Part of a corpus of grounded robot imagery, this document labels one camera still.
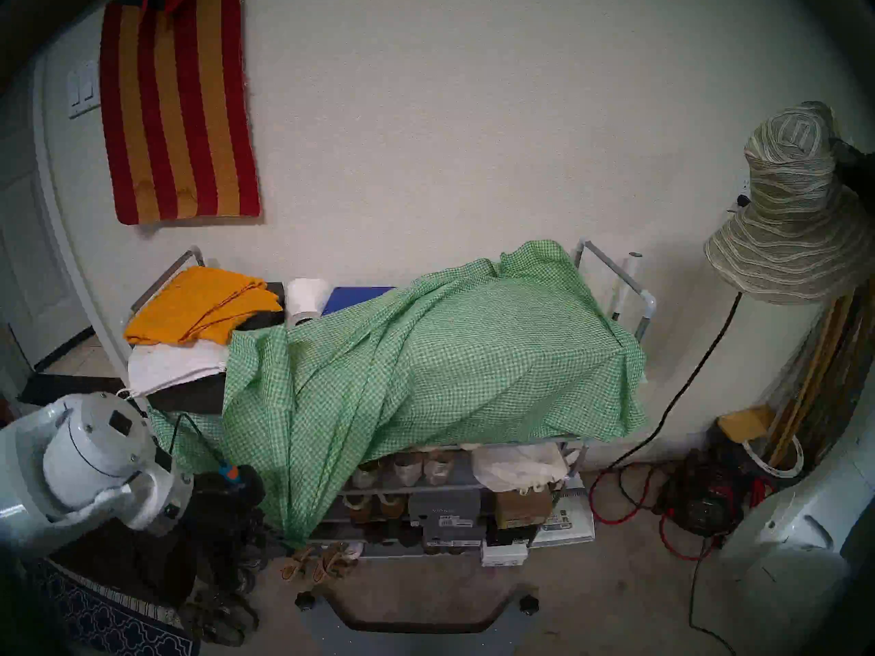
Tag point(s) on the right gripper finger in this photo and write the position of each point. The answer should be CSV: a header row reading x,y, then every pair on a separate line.
x,y
851,150

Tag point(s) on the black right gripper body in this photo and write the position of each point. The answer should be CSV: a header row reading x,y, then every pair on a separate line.
x,y
863,176

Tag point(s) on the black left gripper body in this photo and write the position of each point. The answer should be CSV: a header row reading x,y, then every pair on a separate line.
x,y
225,504

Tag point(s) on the striped straw sun hat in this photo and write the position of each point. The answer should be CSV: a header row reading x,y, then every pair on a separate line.
x,y
793,238

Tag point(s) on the green gingham cloth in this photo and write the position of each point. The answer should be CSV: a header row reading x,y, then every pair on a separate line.
x,y
478,361

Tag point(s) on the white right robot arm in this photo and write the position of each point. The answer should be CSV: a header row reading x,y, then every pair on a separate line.
x,y
786,545

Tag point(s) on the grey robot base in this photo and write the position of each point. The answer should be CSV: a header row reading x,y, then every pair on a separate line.
x,y
417,641

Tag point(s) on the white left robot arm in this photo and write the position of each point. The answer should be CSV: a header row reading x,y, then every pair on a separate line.
x,y
89,449

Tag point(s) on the dark brown shoe box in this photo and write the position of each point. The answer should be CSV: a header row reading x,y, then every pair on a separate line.
x,y
191,398

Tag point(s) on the mustard suede shoe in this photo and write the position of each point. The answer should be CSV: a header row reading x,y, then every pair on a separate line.
x,y
393,506
357,510

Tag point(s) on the silver flat shoe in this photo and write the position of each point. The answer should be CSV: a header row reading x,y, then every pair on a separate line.
x,y
369,475

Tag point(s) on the orange folded cloth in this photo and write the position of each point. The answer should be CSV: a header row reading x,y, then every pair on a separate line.
x,y
198,306

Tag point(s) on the dark grey Vionic shoe box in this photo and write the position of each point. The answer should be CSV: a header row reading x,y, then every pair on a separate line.
x,y
454,535

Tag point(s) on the blue Stuart Weitzman shoe box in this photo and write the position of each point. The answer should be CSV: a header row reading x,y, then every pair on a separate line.
x,y
355,298

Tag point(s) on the grey metal shoe rack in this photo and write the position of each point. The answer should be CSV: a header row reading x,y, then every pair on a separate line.
x,y
618,270

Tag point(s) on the white shoe box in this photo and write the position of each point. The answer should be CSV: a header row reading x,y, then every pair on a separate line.
x,y
504,553

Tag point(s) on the black shoe box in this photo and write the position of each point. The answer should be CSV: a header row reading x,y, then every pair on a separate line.
x,y
509,535

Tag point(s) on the cream cloth bag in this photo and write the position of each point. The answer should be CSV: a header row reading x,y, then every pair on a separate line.
x,y
516,467

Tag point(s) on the brown cardboard shoe box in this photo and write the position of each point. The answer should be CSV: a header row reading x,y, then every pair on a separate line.
x,y
523,508

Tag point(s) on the dark wooden chest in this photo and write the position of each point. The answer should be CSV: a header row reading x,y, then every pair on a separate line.
x,y
137,572

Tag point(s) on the black base knob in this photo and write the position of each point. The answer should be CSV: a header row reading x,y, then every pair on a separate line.
x,y
305,600
529,605

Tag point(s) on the blue patterned rug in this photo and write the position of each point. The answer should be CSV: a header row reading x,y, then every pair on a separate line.
x,y
102,620

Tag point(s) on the black door mat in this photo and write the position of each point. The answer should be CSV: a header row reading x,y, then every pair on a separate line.
x,y
68,388

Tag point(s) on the white toilet paper roll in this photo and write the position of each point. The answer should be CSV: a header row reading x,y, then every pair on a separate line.
x,y
307,296

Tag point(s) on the yellow block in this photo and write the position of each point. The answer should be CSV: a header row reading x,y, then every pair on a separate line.
x,y
745,422

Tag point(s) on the white tape roll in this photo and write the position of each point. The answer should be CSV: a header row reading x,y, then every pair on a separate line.
x,y
801,458

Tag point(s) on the white panel door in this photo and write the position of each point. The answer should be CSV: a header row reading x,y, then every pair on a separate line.
x,y
34,285

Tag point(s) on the white flat carton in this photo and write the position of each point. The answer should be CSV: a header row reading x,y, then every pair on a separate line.
x,y
574,518

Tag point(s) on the white wall outlet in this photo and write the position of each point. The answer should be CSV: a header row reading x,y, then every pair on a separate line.
x,y
742,183

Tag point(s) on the red yellow striped wall rug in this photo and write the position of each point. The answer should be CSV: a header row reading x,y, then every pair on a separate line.
x,y
178,115

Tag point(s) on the white double light switch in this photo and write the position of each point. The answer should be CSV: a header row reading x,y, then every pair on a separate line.
x,y
83,87

